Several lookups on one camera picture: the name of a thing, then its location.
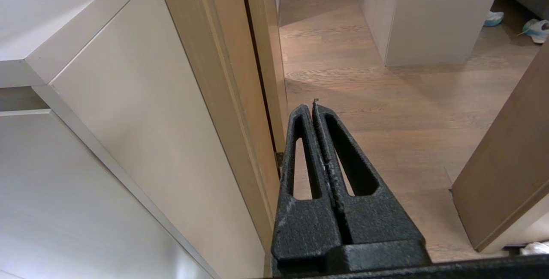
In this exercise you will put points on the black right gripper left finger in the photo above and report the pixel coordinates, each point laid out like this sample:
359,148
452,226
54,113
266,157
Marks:
300,227

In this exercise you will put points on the beige cabinet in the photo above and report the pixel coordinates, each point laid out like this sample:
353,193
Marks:
150,120

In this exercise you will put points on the beige cabinet door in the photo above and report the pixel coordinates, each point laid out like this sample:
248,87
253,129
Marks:
64,206

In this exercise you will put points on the white slipper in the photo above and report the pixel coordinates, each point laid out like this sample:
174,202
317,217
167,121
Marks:
536,249

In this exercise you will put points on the wooden door frame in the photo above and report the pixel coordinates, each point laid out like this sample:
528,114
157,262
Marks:
223,77

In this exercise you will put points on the white slippers on floor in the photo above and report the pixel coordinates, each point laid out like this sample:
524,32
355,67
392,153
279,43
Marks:
538,30

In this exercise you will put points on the white teal sneaker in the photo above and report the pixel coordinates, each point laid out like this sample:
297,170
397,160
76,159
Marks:
494,18

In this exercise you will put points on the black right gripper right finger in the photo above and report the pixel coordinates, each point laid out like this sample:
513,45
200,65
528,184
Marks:
377,219

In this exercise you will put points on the metal door hinge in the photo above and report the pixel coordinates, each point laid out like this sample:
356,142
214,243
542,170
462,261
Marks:
279,161

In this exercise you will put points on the brown wooden door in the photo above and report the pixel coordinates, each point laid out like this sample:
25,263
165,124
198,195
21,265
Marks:
510,163

